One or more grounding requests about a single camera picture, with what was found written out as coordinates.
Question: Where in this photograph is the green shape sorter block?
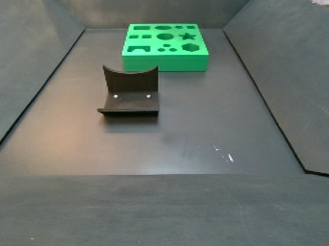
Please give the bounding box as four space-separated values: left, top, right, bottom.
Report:
120 23 210 71

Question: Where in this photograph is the black curved holder bracket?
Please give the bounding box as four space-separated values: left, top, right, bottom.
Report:
97 66 159 115

